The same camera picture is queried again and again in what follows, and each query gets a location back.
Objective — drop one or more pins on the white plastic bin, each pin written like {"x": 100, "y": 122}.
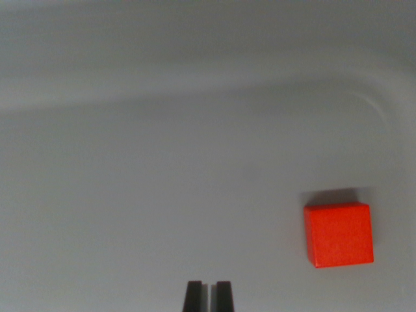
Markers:
{"x": 162, "y": 146}

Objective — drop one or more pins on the red cube block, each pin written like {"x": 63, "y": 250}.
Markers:
{"x": 339, "y": 234}

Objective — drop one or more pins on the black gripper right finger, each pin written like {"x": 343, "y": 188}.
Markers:
{"x": 224, "y": 297}

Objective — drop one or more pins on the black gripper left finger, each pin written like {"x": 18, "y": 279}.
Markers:
{"x": 193, "y": 297}

